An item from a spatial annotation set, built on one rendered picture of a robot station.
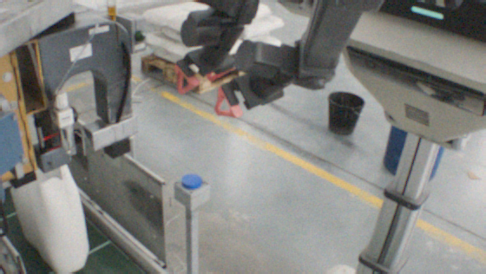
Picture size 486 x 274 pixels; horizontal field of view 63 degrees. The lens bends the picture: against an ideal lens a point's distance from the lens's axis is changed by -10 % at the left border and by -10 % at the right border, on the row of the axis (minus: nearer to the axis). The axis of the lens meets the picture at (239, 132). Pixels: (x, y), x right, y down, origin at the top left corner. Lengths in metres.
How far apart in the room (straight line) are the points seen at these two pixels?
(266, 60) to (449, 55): 0.33
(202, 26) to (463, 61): 0.48
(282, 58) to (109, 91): 0.51
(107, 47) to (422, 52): 0.69
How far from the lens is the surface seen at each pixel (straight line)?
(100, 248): 1.78
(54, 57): 1.00
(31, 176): 1.09
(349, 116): 3.32
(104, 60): 1.07
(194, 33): 0.84
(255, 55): 0.72
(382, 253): 1.32
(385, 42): 0.84
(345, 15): 0.50
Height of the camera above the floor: 1.61
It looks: 30 degrees down
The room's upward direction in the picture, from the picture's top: 4 degrees clockwise
